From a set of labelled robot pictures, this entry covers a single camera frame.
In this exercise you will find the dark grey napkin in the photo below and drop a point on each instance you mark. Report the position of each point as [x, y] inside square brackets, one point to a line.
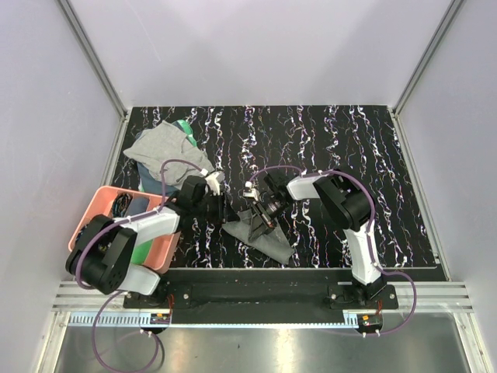
[273, 244]

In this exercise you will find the right aluminium frame post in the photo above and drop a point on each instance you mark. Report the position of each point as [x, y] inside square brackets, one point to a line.
[448, 18]

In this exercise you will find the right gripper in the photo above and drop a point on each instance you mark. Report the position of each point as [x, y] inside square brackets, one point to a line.
[258, 229]

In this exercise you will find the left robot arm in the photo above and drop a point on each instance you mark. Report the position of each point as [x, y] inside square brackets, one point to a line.
[101, 258]

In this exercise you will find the light grey cloth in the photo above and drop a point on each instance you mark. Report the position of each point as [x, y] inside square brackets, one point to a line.
[162, 143]

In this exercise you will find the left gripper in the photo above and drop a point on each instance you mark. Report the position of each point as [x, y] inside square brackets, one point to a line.
[222, 207]

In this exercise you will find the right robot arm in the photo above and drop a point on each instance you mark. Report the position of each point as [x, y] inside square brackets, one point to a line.
[348, 203]

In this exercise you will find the dark blue cloth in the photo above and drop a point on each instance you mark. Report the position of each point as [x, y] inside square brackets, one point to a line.
[148, 183]

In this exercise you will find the aluminium frame post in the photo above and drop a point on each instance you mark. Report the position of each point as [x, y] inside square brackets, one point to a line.
[448, 18]
[76, 26]

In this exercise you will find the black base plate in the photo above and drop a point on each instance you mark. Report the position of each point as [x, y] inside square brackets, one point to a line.
[260, 297]

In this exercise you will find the green oval object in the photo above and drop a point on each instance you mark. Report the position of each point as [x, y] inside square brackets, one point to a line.
[140, 252]

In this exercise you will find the black blue patterned object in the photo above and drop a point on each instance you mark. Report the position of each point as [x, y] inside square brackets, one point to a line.
[120, 205]

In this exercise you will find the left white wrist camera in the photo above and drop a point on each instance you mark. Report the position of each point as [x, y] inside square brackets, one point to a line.
[214, 180]

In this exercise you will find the left aluminium frame post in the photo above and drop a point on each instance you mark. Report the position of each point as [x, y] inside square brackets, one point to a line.
[76, 26]

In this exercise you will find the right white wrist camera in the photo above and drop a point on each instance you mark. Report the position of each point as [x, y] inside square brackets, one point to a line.
[250, 191]

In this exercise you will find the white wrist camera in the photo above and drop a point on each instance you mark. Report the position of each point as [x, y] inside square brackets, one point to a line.
[250, 191]
[214, 180]

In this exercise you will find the pink divided tray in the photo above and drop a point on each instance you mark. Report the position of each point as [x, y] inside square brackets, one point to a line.
[163, 247]

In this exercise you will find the green packet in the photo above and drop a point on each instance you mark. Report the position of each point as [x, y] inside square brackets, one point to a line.
[194, 140]

